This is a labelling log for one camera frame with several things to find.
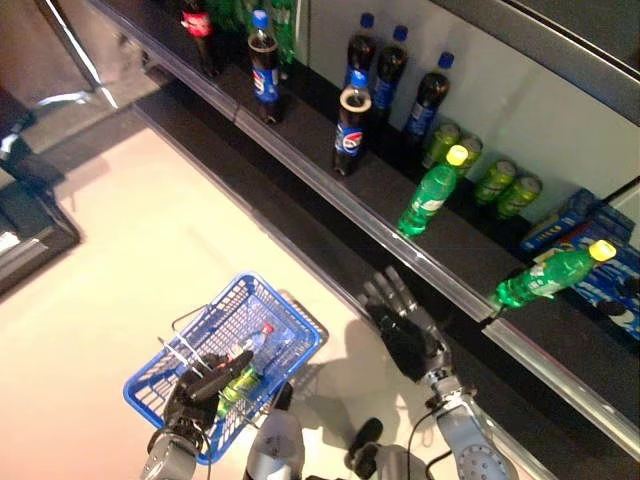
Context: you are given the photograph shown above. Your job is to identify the glossy brown end panel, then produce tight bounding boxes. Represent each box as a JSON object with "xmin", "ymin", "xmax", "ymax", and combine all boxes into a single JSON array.
[{"xmin": 0, "ymin": 0, "xmax": 121, "ymax": 111}]

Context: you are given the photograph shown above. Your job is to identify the clear water bottle red label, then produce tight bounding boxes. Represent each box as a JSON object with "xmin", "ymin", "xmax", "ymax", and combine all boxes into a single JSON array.
[{"xmin": 227, "ymin": 321, "xmax": 277, "ymax": 369}]

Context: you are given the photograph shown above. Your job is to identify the upright blue Oreo box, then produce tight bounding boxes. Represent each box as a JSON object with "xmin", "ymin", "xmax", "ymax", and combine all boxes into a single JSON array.
[{"xmin": 518, "ymin": 187, "xmax": 604, "ymax": 257}]

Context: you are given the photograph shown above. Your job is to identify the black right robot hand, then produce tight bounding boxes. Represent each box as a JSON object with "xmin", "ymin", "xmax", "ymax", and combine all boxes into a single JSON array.
[{"xmin": 356, "ymin": 265, "xmax": 454, "ymax": 384}]

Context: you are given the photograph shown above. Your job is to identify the blue plastic shopping basket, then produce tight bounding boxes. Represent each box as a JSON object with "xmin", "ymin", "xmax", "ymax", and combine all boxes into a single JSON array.
[{"xmin": 123, "ymin": 270, "xmax": 330, "ymax": 466}]

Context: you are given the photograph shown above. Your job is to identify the green Sprite bottle yellow cap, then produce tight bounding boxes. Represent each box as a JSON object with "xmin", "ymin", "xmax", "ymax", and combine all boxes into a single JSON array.
[
  {"xmin": 395, "ymin": 144, "xmax": 471, "ymax": 239},
  {"xmin": 491, "ymin": 239, "xmax": 618, "ymax": 312},
  {"xmin": 269, "ymin": 0, "xmax": 300, "ymax": 66}
]

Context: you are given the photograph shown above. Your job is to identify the Pepsi bottle white neck ring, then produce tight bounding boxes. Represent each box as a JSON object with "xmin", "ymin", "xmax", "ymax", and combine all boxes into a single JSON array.
[{"xmin": 332, "ymin": 69, "xmax": 374, "ymax": 178}]

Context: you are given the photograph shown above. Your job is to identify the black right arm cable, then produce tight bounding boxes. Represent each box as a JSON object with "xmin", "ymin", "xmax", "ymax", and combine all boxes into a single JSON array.
[{"xmin": 406, "ymin": 399, "xmax": 454, "ymax": 480}]

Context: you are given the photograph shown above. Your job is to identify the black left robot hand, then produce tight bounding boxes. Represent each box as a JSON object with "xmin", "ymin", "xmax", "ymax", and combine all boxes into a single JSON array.
[{"xmin": 162, "ymin": 349, "xmax": 256, "ymax": 437}]

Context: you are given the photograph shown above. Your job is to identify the Coca-Cola bottle red cap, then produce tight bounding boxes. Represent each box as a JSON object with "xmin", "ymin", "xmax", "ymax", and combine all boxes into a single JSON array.
[{"xmin": 179, "ymin": 0, "xmax": 222, "ymax": 80}]

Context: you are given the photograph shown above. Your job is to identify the black low shelf unit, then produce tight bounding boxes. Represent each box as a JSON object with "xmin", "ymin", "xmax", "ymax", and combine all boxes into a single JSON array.
[{"xmin": 0, "ymin": 94, "xmax": 84, "ymax": 297}]

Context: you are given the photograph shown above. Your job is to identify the Pepsi bottle dark neck ring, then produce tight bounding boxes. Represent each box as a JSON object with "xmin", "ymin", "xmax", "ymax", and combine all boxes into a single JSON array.
[{"xmin": 246, "ymin": 9, "xmax": 285, "ymax": 125}]

